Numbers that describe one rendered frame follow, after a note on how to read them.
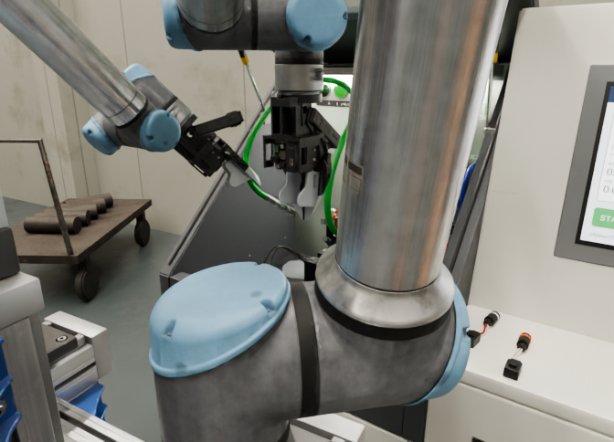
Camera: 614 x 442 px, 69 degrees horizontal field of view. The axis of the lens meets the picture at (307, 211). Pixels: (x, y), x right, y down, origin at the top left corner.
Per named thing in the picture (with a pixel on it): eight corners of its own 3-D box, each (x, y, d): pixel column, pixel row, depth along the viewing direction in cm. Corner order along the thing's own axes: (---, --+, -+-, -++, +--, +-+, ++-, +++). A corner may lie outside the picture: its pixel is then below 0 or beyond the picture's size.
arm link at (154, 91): (107, 94, 95) (133, 69, 99) (149, 131, 99) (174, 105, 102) (111, 79, 89) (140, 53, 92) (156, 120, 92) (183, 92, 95)
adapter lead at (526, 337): (517, 382, 69) (519, 370, 69) (502, 376, 71) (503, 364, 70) (532, 343, 79) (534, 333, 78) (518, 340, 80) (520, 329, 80)
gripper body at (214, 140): (207, 179, 105) (166, 143, 101) (231, 152, 106) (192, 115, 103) (212, 179, 98) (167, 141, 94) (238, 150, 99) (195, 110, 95)
